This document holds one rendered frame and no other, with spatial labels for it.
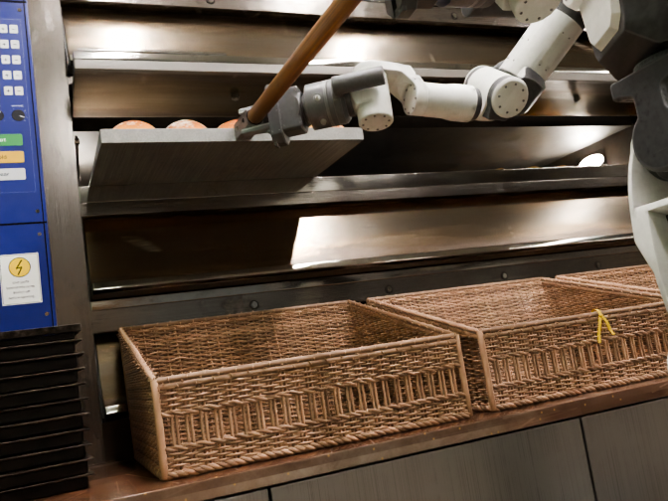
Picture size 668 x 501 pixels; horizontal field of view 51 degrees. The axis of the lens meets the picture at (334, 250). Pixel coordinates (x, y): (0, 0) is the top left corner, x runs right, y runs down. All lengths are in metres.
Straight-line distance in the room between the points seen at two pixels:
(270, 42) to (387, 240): 0.60
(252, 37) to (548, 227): 0.99
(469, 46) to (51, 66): 1.17
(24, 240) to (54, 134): 0.26
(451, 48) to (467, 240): 0.58
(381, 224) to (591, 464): 0.81
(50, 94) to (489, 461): 1.21
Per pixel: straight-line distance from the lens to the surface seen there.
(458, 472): 1.24
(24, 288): 1.58
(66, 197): 1.65
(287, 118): 1.34
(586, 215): 2.25
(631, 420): 1.48
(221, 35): 1.87
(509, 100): 1.40
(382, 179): 1.87
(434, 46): 2.13
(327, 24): 1.03
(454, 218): 1.97
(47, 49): 1.77
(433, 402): 1.27
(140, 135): 1.40
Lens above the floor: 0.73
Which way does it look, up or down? 8 degrees up
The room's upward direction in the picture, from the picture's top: 9 degrees counter-clockwise
